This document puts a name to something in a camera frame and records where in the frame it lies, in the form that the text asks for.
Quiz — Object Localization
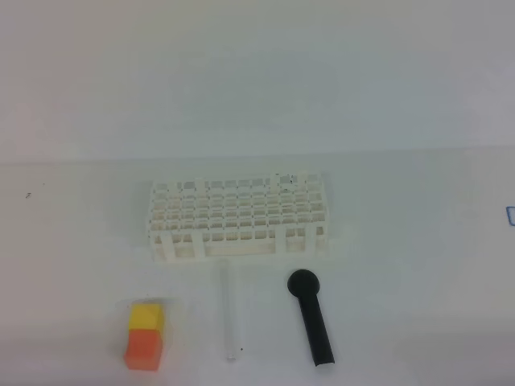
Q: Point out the orange foam cube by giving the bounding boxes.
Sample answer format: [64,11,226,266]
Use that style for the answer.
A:
[124,329,163,372]

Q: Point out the white test tube rack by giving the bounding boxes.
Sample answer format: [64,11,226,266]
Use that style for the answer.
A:
[146,172,329,263]

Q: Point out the black rubber dropper bulb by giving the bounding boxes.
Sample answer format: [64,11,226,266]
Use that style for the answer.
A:
[286,269,335,367]

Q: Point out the clear glass test tube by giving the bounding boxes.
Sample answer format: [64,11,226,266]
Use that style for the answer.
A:
[218,259,240,363]

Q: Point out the yellow foam cube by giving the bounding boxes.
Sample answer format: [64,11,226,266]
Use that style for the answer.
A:
[128,302,165,335]

